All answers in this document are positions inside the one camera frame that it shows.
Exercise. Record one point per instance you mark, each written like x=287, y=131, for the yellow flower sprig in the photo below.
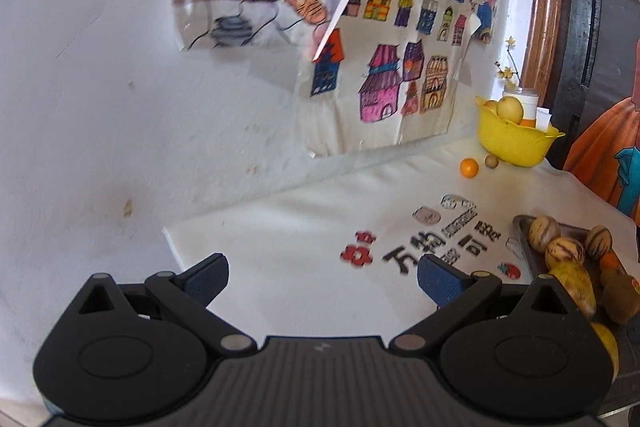
x=509, y=69

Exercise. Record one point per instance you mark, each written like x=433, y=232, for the pale yellow pear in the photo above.
x=511, y=108

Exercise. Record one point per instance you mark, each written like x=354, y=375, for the orange dress painting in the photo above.
x=605, y=157

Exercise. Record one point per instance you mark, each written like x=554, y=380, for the orange fruit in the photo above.
x=526, y=123

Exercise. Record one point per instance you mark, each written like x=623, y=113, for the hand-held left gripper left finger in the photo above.
x=207, y=278

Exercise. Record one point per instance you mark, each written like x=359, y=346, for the yellow plastic bowl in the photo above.
x=512, y=142

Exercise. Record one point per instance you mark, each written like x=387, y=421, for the printed white tablecloth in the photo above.
x=320, y=247

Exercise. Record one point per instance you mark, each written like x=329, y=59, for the white paper box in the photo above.
x=543, y=118

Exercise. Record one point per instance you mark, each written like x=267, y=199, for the white plastic jar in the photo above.
x=527, y=99

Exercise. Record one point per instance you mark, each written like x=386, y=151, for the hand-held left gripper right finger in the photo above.
x=440, y=282

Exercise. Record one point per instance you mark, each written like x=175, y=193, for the large brown kiwi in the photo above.
x=622, y=301

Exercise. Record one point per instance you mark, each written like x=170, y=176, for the small tan longan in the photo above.
x=491, y=162

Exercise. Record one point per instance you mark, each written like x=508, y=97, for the grey metal tray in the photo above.
x=527, y=252

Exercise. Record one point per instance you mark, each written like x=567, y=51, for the small orange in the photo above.
x=611, y=263
x=636, y=285
x=469, y=167

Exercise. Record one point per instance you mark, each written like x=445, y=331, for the purple striped pepino melon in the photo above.
x=598, y=242
x=565, y=253
x=544, y=233

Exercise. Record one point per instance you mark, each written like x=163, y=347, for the brown spotted yellow mango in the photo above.
x=577, y=289

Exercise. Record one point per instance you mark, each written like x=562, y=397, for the colourful houses drawing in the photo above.
x=390, y=77

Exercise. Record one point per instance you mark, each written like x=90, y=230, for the yellow fruit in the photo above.
x=490, y=106

